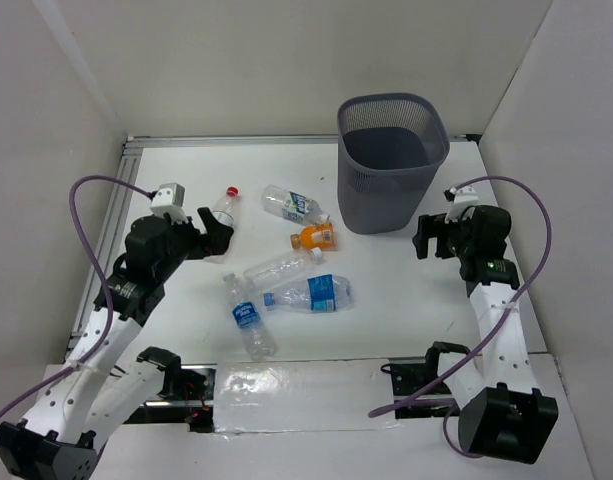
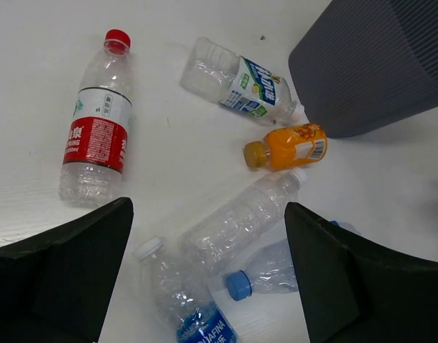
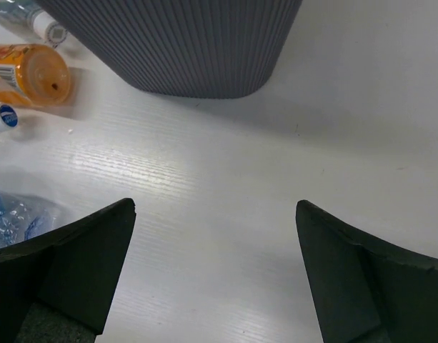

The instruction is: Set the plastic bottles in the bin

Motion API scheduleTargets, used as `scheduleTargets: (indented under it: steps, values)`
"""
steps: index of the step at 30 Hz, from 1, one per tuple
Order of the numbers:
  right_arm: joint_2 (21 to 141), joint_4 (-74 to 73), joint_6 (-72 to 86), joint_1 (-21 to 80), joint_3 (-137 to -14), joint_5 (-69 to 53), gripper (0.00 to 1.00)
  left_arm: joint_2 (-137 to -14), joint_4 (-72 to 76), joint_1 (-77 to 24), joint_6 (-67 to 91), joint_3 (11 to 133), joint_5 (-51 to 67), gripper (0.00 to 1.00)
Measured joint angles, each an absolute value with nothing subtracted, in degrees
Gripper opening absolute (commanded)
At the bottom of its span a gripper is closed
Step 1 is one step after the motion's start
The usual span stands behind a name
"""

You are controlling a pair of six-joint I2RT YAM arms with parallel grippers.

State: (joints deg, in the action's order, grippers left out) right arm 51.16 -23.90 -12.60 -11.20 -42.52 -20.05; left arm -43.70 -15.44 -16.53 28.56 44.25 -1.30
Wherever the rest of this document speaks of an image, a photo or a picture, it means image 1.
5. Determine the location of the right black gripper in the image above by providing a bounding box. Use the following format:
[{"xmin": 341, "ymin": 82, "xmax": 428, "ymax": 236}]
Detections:
[{"xmin": 411, "ymin": 206, "xmax": 477, "ymax": 259}]

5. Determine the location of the clear unlabelled plastic bottle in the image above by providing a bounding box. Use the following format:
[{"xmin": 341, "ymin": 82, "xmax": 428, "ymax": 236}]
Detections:
[{"xmin": 243, "ymin": 248, "xmax": 323, "ymax": 291}]

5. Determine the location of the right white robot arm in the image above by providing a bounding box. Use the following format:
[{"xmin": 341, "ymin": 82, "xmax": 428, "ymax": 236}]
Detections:
[{"xmin": 413, "ymin": 206, "xmax": 559, "ymax": 464}]

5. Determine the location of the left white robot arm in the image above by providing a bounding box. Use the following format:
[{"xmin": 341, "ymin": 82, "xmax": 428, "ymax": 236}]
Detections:
[{"xmin": 0, "ymin": 208, "xmax": 234, "ymax": 479}]

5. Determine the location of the grey mesh waste bin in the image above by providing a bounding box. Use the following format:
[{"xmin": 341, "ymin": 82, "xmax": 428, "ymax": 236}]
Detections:
[{"xmin": 337, "ymin": 93, "xmax": 450, "ymax": 235}]

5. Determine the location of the red cap clear bottle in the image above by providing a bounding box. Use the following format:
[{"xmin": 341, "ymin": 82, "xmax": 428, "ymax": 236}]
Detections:
[{"xmin": 212, "ymin": 186, "xmax": 240, "ymax": 229}]

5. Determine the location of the green blue label clear bottle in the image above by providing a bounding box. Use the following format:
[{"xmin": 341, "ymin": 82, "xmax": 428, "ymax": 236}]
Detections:
[{"xmin": 261, "ymin": 185, "xmax": 330, "ymax": 225}]

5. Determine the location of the orange juice bottle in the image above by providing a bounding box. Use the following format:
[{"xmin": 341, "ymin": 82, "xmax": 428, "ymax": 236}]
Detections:
[{"xmin": 290, "ymin": 223, "xmax": 336, "ymax": 250}]

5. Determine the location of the blue cap crushed water bottle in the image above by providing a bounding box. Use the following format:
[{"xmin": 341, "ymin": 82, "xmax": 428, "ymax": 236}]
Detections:
[{"xmin": 263, "ymin": 274, "xmax": 353, "ymax": 313}]

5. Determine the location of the blue label upright-lying water bottle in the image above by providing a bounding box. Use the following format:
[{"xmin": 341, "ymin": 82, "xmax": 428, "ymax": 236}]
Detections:
[{"xmin": 222, "ymin": 272, "xmax": 277, "ymax": 361}]

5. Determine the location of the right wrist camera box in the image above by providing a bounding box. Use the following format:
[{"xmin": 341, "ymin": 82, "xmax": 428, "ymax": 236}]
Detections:
[{"xmin": 444, "ymin": 186, "xmax": 479, "ymax": 224}]

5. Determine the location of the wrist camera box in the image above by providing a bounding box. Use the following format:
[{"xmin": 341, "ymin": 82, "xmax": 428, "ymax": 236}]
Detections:
[
  {"xmin": 444, "ymin": 186, "xmax": 479, "ymax": 224},
  {"xmin": 150, "ymin": 183, "xmax": 186, "ymax": 222}
]

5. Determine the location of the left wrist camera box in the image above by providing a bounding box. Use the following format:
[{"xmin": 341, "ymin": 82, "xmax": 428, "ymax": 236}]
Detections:
[{"xmin": 150, "ymin": 183, "xmax": 186, "ymax": 222}]

